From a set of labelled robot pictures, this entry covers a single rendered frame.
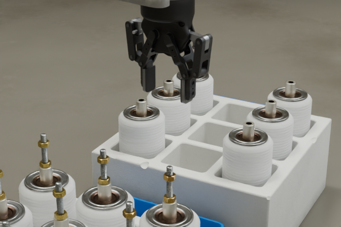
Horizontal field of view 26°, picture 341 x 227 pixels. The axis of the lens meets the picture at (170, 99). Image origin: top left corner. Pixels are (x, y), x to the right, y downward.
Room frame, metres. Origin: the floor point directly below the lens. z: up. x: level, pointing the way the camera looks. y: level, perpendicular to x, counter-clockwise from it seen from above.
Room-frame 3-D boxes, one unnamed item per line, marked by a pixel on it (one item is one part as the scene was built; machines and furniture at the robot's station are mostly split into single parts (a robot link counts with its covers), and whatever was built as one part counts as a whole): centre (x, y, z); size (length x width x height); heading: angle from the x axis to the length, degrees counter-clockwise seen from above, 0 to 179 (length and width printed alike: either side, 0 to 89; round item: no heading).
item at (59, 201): (0.94, 0.16, 0.30); 0.01 x 0.01 x 0.08
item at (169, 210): (0.99, 0.00, 0.26); 0.02 x 0.02 x 0.03
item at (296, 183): (1.43, -0.10, 0.09); 0.39 x 0.39 x 0.18; 62
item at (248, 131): (1.27, -0.15, 0.26); 0.02 x 0.02 x 0.03
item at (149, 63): (1.02, 0.04, 0.49); 0.03 x 0.01 x 0.05; 53
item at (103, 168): (1.04, 0.11, 0.30); 0.01 x 0.01 x 0.08
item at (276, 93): (1.48, -0.26, 0.25); 0.08 x 0.08 x 0.01
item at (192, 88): (0.96, -0.03, 0.49); 0.03 x 0.01 x 0.05; 53
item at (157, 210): (0.99, 0.00, 0.25); 0.08 x 0.08 x 0.01
